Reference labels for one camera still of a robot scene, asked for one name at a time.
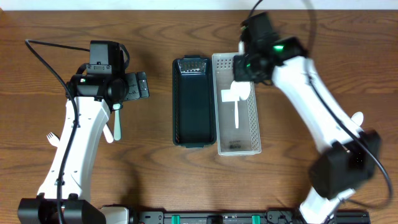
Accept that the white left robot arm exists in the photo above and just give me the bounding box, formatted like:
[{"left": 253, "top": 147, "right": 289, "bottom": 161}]
[{"left": 17, "top": 72, "right": 149, "bottom": 223}]

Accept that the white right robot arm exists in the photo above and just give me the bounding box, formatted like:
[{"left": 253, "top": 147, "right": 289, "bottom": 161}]
[{"left": 233, "top": 37, "right": 382, "bottom": 223}]

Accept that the mint green plastic utensil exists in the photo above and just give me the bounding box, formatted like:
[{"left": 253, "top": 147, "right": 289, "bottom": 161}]
[{"left": 113, "top": 104, "right": 122, "bottom": 141}]

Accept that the white label sticker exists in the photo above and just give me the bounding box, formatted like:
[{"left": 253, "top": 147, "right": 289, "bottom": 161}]
[{"left": 221, "top": 89, "right": 239, "bottom": 103}]

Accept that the dark green plastic tray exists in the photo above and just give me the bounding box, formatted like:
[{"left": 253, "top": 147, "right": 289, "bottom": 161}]
[{"left": 172, "top": 55, "right": 216, "bottom": 148}]

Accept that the clear perforated plastic basket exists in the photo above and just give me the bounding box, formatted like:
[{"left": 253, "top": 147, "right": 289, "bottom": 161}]
[{"left": 212, "top": 53, "right": 262, "bottom": 156}]

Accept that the white plastic fork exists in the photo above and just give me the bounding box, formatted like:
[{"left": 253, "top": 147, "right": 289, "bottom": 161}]
[{"left": 46, "top": 132, "right": 60, "bottom": 147}]

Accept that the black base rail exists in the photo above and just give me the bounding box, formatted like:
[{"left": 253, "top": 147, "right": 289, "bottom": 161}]
[{"left": 128, "top": 210, "right": 371, "bottom": 224}]

